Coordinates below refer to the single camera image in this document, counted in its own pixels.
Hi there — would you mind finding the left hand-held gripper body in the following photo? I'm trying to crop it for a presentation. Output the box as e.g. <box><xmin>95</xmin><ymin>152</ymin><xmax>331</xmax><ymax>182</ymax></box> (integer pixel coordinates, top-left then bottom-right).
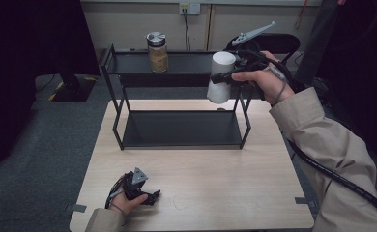
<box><xmin>122</xmin><ymin>166</ymin><xmax>149</xmax><ymax>201</ymax></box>

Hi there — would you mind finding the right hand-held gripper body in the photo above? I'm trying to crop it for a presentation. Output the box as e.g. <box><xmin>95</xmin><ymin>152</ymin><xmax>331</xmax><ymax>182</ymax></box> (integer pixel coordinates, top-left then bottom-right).
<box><xmin>231</xmin><ymin>20</ymin><xmax>277</xmax><ymax>73</ymax></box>

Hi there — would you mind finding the white cylindrical container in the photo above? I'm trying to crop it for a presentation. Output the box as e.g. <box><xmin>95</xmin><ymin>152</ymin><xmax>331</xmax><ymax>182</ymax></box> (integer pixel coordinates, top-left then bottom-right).
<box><xmin>206</xmin><ymin>50</ymin><xmax>238</xmax><ymax>105</ymax></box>

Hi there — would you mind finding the black metal two-tier shelf rack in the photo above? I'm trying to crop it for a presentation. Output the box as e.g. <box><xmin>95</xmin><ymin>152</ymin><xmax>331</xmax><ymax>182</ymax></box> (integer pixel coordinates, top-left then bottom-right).
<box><xmin>100</xmin><ymin>42</ymin><xmax>265</xmax><ymax>152</ymax></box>

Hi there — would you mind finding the glass jar with metal lid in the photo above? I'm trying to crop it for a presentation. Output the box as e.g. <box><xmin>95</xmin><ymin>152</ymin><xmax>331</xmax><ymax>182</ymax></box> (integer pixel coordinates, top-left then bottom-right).
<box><xmin>145</xmin><ymin>31</ymin><xmax>170</xmax><ymax>73</ymax></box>

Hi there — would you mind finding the person's left hand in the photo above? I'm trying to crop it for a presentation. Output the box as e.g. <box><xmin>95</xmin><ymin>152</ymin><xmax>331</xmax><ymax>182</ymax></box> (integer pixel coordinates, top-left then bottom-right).
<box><xmin>107</xmin><ymin>191</ymin><xmax>149</xmax><ymax>217</ymax></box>

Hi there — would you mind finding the person's right hand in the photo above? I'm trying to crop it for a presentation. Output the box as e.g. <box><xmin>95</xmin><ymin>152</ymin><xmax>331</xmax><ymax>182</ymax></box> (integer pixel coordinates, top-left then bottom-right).
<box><xmin>231</xmin><ymin>50</ymin><xmax>296</xmax><ymax>106</ymax></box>

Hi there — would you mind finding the black folding chair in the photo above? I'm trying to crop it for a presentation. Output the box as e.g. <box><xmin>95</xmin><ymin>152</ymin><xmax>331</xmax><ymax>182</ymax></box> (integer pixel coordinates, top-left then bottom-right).
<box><xmin>223</xmin><ymin>32</ymin><xmax>303</xmax><ymax>107</ymax></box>

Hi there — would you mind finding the grey tape strip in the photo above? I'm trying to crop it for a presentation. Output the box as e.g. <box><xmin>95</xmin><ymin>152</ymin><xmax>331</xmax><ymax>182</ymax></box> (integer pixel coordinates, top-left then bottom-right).
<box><xmin>63</xmin><ymin>202</ymin><xmax>88</xmax><ymax>214</ymax></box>
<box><xmin>294</xmin><ymin>196</ymin><xmax>318</xmax><ymax>208</ymax></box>

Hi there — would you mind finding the grey covered stand pole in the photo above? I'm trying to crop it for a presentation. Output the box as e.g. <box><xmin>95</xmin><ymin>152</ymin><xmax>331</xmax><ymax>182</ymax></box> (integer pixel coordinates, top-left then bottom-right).
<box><xmin>294</xmin><ymin>0</ymin><xmax>343</xmax><ymax>86</ymax></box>

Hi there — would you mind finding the black stand with striped base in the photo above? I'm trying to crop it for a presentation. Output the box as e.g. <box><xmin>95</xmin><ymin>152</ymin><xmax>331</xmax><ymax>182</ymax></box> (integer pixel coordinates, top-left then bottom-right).
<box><xmin>47</xmin><ymin>66</ymin><xmax>98</xmax><ymax>103</ymax></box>

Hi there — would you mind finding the black curtain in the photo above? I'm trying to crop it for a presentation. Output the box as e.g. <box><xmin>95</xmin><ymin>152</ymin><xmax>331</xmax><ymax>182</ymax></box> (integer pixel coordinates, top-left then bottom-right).
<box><xmin>0</xmin><ymin>0</ymin><xmax>102</xmax><ymax>171</ymax></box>
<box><xmin>316</xmin><ymin>0</ymin><xmax>377</xmax><ymax>177</ymax></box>

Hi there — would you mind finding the left hand-held gripper cable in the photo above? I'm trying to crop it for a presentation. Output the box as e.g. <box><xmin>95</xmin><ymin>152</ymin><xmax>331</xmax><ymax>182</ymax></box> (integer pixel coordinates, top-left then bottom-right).
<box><xmin>104</xmin><ymin>174</ymin><xmax>127</xmax><ymax>210</ymax></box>

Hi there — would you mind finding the hand-held gripper cable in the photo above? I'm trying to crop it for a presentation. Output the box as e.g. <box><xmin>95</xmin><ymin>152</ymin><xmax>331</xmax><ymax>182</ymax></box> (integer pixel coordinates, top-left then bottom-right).
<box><xmin>104</xmin><ymin>174</ymin><xmax>127</xmax><ymax>210</ymax></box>
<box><xmin>241</xmin><ymin>48</ymin><xmax>377</xmax><ymax>224</ymax></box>

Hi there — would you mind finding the black power cable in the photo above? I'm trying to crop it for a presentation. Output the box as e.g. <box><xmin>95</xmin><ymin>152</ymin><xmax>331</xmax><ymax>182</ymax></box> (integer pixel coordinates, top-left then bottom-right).
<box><xmin>182</xmin><ymin>8</ymin><xmax>192</xmax><ymax>52</ymax></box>

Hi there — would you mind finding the red cord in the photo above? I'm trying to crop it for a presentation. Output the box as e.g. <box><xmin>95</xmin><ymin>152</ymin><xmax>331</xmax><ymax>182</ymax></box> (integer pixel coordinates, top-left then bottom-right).
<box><xmin>294</xmin><ymin>0</ymin><xmax>310</xmax><ymax>31</ymax></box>

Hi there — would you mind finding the white wall socket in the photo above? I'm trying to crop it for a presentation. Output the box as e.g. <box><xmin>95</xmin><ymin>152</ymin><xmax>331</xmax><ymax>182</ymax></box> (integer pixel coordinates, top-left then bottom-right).
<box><xmin>178</xmin><ymin>2</ymin><xmax>202</xmax><ymax>16</ymax></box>

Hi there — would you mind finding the black floor cable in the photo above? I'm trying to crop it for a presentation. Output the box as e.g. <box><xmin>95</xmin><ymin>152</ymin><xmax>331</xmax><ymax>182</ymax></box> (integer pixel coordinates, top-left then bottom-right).
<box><xmin>34</xmin><ymin>73</ymin><xmax>58</xmax><ymax>95</ymax></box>

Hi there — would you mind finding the right hand-held gripper cable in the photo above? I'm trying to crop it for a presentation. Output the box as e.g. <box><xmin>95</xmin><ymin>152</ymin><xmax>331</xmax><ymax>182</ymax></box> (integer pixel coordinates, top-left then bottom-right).
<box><xmin>241</xmin><ymin>48</ymin><xmax>377</xmax><ymax>224</ymax></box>

